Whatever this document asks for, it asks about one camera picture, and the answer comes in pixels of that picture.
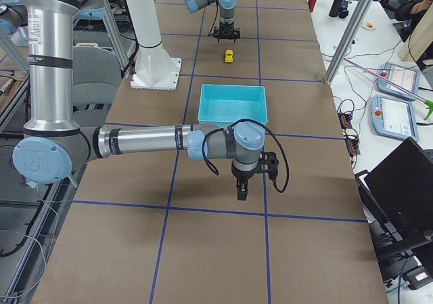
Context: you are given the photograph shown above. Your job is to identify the grabber stick with green handle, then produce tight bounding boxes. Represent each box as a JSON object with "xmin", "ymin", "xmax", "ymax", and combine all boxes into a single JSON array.
[{"xmin": 344, "ymin": 58, "xmax": 433, "ymax": 121}]

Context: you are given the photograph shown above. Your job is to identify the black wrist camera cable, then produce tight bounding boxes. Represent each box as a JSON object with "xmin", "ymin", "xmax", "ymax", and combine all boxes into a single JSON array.
[{"xmin": 202, "ymin": 118, "xmax": 290, "ymax": 194}]

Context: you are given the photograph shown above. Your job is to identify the yellow beetle toy car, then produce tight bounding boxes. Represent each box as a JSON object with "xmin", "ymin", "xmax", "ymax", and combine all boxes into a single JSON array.
[{"xmin": 224, "ymin": 49, "xmax": 234, "ymax": 64}]

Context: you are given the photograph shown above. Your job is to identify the blue teach pendant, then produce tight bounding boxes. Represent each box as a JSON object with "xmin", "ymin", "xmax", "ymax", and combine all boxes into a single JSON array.
[
  {"xmin": 371, "ymin": 95, "xmax": 419, "ymax": 142},
  {"xmin": 377, "ymin": 62, "xmax": 420, "ymax": 101}
]

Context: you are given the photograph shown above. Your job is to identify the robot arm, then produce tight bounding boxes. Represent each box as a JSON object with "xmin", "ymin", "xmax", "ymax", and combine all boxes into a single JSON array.
[
  {"xmin": 184, "ymin": 0, "xmax": 240, "ymax": 42},
  {"xmin": 13, "ymin": 0, "xmax": 265, "ymax": 200}
]

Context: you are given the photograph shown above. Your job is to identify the near blue teach pendant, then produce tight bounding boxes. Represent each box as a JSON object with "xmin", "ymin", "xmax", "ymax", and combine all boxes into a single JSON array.
[{"xmin": 371, "ymin": 95, "xmax": 419, "ymax": 142}]

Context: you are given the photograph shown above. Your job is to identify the black laptop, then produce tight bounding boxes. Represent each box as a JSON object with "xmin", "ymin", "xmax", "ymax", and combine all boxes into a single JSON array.
[{"xmin": 358, "ymin": 136, "xmax": 433, "ymax": 251}]

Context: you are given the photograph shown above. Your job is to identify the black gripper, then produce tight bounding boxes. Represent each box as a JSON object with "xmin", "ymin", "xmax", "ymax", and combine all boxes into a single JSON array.
[
  {"xmin": 231, "ymin": 165, "xmax": 258, "ymax": 201},
  {"xmin": 213, "ymin": 22, "xmax": 240, "ymax": 43}
]

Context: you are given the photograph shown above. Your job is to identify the black bottle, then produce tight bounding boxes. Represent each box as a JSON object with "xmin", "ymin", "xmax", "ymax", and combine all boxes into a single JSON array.
[{"xmin": 329, "ymin": 0, "xmax": 344, "ymax": 18}]

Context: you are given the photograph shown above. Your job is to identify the far blue teach pendant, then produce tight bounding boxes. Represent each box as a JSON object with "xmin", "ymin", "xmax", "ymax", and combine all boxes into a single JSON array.
[{"xmin": 377, "ymin": 62, "xmax": 420, "ymax": 101}]

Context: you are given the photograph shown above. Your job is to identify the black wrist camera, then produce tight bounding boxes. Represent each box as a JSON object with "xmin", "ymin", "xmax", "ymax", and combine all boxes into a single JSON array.
[{"xmin": 258, "ymin": 151, "xmax": 279, "ymax": 182}]

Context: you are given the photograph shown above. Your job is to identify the white camera stand column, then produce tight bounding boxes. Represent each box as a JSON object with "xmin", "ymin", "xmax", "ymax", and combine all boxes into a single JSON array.
[{"xmin": 126, "ymin": 0, "xmax": 181, "ymax": 91}]

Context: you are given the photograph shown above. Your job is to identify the grey office chair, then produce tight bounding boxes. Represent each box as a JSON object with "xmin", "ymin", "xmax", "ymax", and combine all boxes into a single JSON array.
[{"xmin": 72, "ymin": 45, "xmax": 122, "ymax": 116}]

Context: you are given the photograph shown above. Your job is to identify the light blue plastic bin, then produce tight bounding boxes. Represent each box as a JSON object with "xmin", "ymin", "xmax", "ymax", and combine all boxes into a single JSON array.
[{"xmin": 198, "ymin": 84, "xmax": 268, "ymax": 127}]

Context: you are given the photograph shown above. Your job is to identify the grey aluminium frame post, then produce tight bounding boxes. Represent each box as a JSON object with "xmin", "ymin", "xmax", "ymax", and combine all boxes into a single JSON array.
[{"xmin": 323, "ymin": 0, "xmax": 373, "ymax": 85}]

